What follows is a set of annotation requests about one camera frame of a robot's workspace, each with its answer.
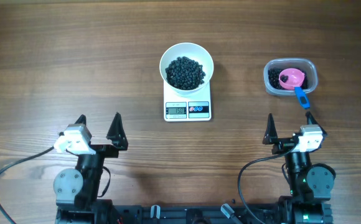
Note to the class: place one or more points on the black beans in bowl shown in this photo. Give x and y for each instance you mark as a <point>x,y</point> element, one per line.
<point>185,74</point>

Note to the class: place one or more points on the pink scoop blue handle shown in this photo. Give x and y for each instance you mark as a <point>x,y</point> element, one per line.
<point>292,79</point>

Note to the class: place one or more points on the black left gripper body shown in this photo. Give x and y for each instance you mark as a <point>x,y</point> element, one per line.
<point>93,165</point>

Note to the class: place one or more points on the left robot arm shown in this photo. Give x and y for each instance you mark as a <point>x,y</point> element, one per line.
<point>77,193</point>

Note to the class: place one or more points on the white digital kitchen scale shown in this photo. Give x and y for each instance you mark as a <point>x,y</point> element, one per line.
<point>194,106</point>

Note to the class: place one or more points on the white bowl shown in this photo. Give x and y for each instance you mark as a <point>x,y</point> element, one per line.
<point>192,51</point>

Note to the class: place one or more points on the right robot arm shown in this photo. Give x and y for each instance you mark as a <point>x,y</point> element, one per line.
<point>310,184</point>

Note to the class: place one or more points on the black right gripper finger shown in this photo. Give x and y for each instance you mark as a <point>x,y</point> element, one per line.
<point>311,120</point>
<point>270,136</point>

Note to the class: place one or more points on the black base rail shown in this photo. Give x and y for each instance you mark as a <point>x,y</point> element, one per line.
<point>193,214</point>

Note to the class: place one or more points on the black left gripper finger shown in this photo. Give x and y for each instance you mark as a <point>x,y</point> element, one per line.
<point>81,120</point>
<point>116,134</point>

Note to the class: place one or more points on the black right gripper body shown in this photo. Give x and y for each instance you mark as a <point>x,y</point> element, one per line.
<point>297,163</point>

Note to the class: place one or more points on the clear plastic container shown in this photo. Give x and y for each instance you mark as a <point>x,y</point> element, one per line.
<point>282,63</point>

